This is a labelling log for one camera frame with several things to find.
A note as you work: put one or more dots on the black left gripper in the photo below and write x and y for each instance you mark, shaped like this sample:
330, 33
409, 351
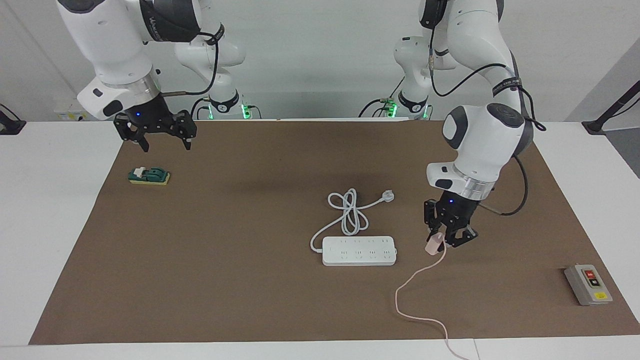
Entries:
457, 212

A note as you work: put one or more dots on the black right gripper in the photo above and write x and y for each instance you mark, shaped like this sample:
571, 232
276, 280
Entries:
147, 117

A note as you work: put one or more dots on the pink charger adapter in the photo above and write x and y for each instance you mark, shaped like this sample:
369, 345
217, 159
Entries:
433, 246

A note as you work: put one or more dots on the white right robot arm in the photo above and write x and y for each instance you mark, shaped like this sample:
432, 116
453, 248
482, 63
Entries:
110, 45

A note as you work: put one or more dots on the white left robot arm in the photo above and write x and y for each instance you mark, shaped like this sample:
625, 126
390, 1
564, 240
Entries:
485, 140

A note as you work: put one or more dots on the white power strip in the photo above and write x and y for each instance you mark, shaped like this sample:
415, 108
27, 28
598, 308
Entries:
360, 252

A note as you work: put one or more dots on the black clamp stand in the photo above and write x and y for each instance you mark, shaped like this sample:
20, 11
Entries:
597, 125
10, 126

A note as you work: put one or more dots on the brown table mat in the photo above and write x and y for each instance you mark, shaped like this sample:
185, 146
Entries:
200, 300

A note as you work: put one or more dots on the green knife switch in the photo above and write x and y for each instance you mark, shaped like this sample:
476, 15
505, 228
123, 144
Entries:
150, 175

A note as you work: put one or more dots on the white wall socket box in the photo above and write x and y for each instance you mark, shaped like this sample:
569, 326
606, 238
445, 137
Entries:
65, 114

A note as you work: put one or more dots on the grey push-button switch box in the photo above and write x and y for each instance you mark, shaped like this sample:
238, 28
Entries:
590, 285

